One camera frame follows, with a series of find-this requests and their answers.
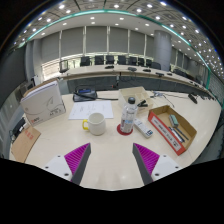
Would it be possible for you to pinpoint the black tool in beige box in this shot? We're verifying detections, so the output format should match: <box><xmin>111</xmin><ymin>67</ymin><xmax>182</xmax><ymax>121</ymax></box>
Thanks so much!
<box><xmin>137</xmin><ymin>99</ymin><xmax>149</xmax><ymax>108</ymax></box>

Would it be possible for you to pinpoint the clear plastic water bottle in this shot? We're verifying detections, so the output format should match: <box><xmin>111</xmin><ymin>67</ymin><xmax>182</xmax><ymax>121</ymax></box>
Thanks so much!
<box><xmin>119</xmin><ymin>96</ymin><xmax>139</xmax><ymax>135</ymax></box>

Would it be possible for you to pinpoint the white power strip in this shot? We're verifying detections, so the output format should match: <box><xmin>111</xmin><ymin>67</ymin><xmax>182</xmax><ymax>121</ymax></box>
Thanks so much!
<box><xmin>133</xmin><ymin>118</ymin><xmax>154</xmax><ymax>139</ymax></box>

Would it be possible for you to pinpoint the white mug with yellow handle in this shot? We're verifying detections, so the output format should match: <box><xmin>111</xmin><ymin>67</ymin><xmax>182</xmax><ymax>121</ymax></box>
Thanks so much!
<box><xmin>82</xmin><ymin>112</ymin><xmax>107</xmax><ymax>137</ymax></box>

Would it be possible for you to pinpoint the open red-sided cardboard box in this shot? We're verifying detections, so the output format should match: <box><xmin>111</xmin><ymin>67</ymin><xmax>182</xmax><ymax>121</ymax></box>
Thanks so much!
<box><xmin>147</xmin><ymin>104</ymin><xmax>198</xmax><ymax>157</ymax></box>

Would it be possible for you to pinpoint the small open beige box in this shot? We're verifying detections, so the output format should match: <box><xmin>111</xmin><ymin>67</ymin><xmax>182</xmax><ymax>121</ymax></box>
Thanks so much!
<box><xmin>118</xmin><ymin>86</ymin><xmax>154</xmax><ymax>113</ymax></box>

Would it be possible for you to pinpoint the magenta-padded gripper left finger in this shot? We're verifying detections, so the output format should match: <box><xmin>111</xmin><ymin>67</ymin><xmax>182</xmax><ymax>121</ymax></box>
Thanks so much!
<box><xmin>42</xmin><ymin>142</ymin><xmax>92</xmax><ymax>186</ymax></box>

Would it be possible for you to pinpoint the dark standing monitor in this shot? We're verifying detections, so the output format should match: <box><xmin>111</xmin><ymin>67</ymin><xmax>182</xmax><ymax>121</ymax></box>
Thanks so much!
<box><xmin>59</xmin><ymin>59</ymin><xmax>70</xmax><ymax>74</ymax></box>

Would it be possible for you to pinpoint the flat round red coaster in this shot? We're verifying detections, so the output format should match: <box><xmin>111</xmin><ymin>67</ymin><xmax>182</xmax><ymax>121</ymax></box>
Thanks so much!
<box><xmin>116</xmin><ymin>123</ymin><xmax>134</xmax><ymax>137</ymax></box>

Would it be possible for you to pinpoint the white paper sheet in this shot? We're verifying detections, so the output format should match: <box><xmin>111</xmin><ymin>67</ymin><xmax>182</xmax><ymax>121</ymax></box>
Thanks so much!
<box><xmin>68</xmin><ymin>99</ymin><xmax>115</xmax><ymax>121</ymax></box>

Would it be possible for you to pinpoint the black desk conference unit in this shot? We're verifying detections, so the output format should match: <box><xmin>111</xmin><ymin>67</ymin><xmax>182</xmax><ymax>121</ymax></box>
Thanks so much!
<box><xmin>72</xmin><ymin>86</ymin><xmax>98</xmax><ymax>103</ymax></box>

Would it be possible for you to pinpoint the flat brown cardboard piece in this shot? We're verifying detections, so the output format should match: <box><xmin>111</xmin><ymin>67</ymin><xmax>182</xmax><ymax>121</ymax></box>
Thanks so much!
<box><xmin>10</xmin><ymin>125</ymin><xmax>42</xmax><ymax>164</ymax></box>

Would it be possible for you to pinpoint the large white cardboard box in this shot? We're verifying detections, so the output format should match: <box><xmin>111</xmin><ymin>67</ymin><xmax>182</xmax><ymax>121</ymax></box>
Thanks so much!
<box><xmin>19</xmin><ymin>79</ymin><xmax>67</xmax><ymax>127</ymax></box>

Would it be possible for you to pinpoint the row of black office chairs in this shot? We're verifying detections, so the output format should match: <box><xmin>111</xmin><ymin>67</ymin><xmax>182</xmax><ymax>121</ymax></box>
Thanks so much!
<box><xmin>79</xmin><ymin>55</ymin><xmax>163</xmax><ymax>70</ymax></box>

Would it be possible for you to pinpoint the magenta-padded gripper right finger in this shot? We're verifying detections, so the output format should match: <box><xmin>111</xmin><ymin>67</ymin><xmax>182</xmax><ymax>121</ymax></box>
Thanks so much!
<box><xmin>132</xmin><ymin>143</ymin><xmax>184</xmax><ymax>186</ymax></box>

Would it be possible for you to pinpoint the group of ceiling lights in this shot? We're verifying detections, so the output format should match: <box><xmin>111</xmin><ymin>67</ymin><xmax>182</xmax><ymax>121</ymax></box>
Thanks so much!
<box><xmin>13</xmin><ymin>1</ymin><xmax>223</xmax><ymax>78</ymax></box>

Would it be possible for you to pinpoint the small teal block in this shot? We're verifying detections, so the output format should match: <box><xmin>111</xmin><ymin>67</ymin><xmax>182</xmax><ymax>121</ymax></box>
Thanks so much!
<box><xmin>168</xmin><ymin>113</ymin><xmax>180</xmax><ymax>128</ymax></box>

